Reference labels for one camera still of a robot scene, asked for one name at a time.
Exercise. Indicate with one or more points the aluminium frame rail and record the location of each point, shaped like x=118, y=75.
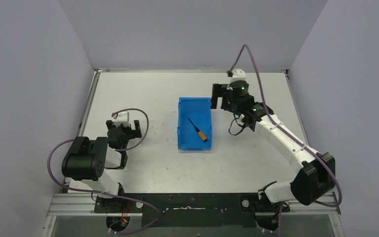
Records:
x=81, y=204

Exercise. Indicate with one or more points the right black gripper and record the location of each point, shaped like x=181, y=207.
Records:
x=218, y=91

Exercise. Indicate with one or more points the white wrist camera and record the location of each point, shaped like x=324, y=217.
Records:
x=236, y=74
x=121, y=118

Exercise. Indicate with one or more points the blue plastic bin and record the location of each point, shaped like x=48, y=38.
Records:
x=198, y=109

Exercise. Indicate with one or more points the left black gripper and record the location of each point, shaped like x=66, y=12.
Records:
x=123, y=130

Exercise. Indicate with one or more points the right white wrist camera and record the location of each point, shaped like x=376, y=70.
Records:
x=236, y=74

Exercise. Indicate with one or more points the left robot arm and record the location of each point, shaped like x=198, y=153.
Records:
x=89, y=160

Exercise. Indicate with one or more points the orange handled screwdriver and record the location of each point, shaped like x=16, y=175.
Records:
x=202, y=136

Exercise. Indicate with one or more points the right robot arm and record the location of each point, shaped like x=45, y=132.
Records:
x=314, y=171

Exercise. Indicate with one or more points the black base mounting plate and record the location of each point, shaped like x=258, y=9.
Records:
x=247, y=210

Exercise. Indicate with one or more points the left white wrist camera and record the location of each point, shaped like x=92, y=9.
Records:
x=121, y=118

